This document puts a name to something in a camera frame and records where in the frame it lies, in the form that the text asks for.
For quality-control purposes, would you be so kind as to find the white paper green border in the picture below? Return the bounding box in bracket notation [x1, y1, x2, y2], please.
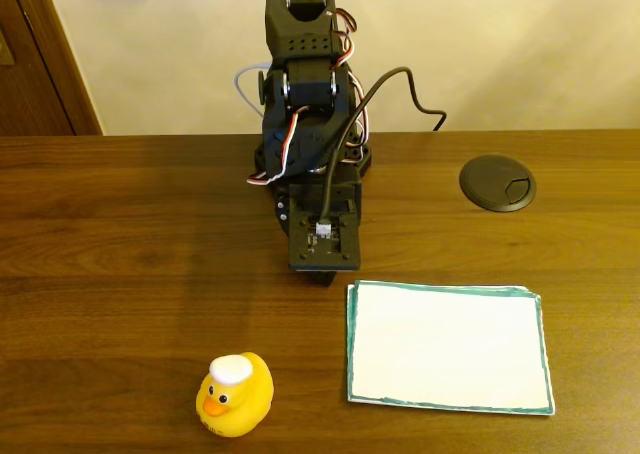
[345, 279, 556, 418]

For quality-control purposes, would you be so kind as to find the black round cable grommet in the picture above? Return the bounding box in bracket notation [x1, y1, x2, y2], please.
[458, 153, 538, 213]

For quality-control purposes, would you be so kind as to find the black camera cable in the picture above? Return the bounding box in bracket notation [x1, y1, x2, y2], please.
[319, 66, 448, 231]

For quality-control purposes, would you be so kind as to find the yellow rubber duck toy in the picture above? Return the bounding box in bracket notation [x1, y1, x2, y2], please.
[195, 351, 275, 438]

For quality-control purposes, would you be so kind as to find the black camera mount box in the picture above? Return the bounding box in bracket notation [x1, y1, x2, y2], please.
[287, 182, 363, 274]

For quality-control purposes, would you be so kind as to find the red white black servo wire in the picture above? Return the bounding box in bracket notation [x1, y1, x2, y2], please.
[246, 104, 307, 188]

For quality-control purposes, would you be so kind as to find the brown wooden door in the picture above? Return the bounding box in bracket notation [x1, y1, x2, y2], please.
[0, 0, 104, 137]

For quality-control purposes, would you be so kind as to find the white power cable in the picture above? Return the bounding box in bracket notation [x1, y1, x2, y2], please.
[233, 61, 274, 121]

